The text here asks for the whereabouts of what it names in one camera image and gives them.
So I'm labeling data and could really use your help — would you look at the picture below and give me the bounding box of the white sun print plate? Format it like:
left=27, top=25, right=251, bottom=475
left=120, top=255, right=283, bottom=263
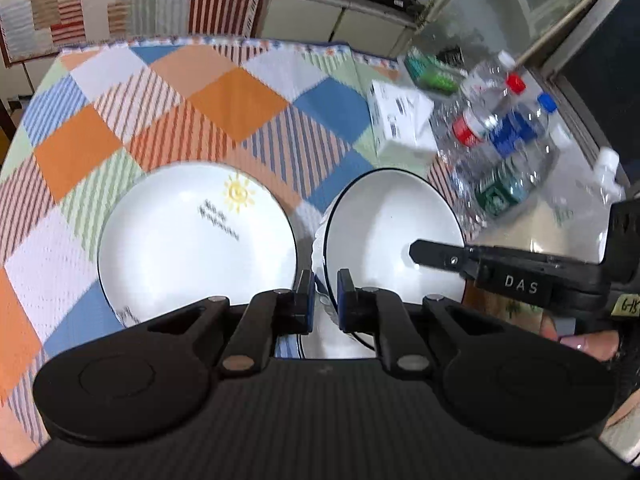
left=96, top=162, right=297, bottom=327

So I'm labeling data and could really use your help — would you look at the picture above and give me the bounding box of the white ribbed bowl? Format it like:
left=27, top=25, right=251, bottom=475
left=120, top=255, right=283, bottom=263
left=300, top=203, right=374, bottom=360

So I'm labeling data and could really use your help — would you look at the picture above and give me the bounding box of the right hand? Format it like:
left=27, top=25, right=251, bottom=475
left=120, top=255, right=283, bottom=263
left=539, top=314, right=620, bottom=362

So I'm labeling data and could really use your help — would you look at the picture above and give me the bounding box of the green label water bottle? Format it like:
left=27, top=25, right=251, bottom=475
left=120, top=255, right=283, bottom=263
left=456, top=122, right=573, bottom=226

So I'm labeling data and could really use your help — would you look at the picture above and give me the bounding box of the red label water bottle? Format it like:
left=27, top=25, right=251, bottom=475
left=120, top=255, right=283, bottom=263
left=431, top=50, right=526, bottom=164

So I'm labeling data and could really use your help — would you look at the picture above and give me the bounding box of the blue label water bottle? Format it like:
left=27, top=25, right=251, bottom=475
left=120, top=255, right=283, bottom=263
left=451, top=93, right=556, bottom=186

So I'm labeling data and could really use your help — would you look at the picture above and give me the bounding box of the white tissue pack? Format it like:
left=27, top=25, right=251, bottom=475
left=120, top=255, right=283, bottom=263
left=367, top=80, right=438, bottom=165

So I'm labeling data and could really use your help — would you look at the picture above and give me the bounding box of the green item tray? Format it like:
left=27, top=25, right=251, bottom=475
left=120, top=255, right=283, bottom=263
left=404, top=47, right=468, bottom=96

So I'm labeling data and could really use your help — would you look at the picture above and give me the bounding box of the colourful checked tablecloth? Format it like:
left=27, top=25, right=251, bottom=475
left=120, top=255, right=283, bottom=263
left=0, top=34, right=482, bottom=449

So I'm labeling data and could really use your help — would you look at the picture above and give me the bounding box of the patchwork counter cloth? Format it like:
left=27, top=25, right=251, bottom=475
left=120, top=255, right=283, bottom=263
left=1, top=0, right=262, bottom=65

